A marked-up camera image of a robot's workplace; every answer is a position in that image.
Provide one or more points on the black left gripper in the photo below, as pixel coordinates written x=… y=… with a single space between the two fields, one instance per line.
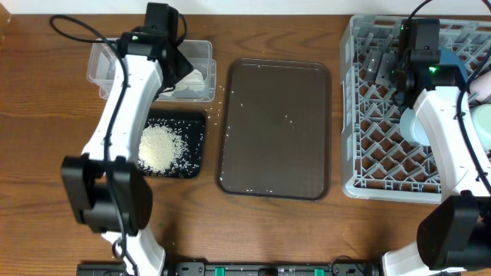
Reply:
x=180 y=66

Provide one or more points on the white napkin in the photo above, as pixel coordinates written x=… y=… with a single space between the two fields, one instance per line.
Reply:
x=194 y=81

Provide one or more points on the dark blue plate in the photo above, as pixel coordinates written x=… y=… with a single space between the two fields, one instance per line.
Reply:
x=448 y=57

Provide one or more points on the light blue bowl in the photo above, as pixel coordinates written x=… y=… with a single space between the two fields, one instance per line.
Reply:
x=411 y=129

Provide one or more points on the pink cup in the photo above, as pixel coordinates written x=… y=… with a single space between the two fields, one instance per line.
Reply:
x=480 y=88

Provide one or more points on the pile of rice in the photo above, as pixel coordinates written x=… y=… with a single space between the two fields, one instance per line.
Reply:
x=165 y=147

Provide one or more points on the mint green bowl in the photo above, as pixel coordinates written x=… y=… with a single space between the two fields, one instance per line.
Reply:
x=481 y=116

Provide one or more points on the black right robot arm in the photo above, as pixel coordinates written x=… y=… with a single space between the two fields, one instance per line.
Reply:
x=455 y=236

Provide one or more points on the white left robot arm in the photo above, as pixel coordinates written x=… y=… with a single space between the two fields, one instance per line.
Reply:
x=105 y=188

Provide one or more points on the grey dishwasher rack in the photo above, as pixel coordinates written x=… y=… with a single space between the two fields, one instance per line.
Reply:
x=377 y=162

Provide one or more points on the clear plastic bin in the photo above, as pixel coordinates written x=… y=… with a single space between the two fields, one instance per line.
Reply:
x=101 y=70

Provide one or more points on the black rectangular tray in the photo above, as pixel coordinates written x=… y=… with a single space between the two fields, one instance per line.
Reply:
x=192 y=126

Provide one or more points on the brown serving tray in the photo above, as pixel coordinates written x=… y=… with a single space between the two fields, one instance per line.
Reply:
x=276 y=132

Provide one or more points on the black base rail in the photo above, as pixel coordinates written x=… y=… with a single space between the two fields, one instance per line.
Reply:
x=336 y=268

